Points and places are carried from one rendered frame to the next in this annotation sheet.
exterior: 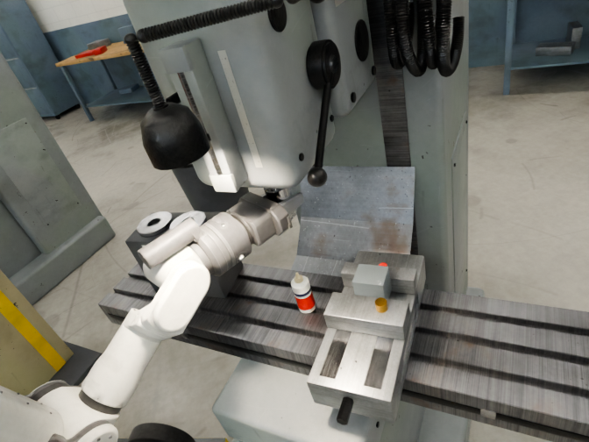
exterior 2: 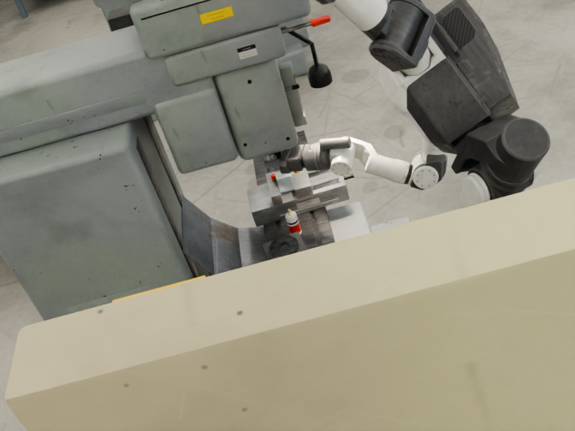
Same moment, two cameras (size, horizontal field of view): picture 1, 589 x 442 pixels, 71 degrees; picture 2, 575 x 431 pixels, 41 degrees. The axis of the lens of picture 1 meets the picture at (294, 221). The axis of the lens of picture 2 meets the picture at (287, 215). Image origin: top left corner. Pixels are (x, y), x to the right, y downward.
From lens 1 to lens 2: 2.67 m
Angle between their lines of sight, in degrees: 89
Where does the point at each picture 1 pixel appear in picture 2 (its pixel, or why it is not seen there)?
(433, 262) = not seen: hidden behind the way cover
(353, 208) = (205, 239)
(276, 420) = (364, 231)
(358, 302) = (297, 179)
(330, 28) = not seen: hidden behind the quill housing
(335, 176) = (188, 236)
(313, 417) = (352, 221)
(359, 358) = (323, 177)
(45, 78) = not seen: outside the picture
